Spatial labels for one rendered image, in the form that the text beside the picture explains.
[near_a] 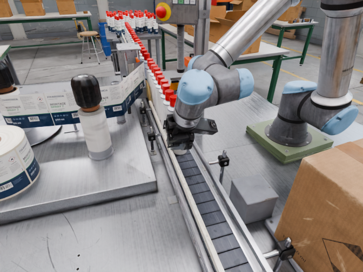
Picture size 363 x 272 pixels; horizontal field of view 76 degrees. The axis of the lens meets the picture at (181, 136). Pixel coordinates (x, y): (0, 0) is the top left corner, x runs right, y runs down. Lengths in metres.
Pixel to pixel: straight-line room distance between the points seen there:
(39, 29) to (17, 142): 7.69
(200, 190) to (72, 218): 0.39
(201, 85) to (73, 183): 0.53
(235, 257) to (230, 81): 0.41
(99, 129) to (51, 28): 7.66
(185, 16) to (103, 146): 0.54
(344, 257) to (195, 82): 0.44
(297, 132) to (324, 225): 0.53
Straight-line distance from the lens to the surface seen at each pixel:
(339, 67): 0.82
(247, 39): 0.72
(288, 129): 1.02
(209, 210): 0.70
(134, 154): 0.89
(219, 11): 3.26
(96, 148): 0.87
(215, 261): 0.58
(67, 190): 0.82
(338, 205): 0.53
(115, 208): 0.79
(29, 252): 0.79
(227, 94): 0.57
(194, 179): 0.78
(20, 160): 0.84
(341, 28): 0.77
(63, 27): 8.40
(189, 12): 0.91
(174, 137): 0.68
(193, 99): 0.52
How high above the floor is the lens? 1.42
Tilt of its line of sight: 34 degrees down
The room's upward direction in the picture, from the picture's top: straight up
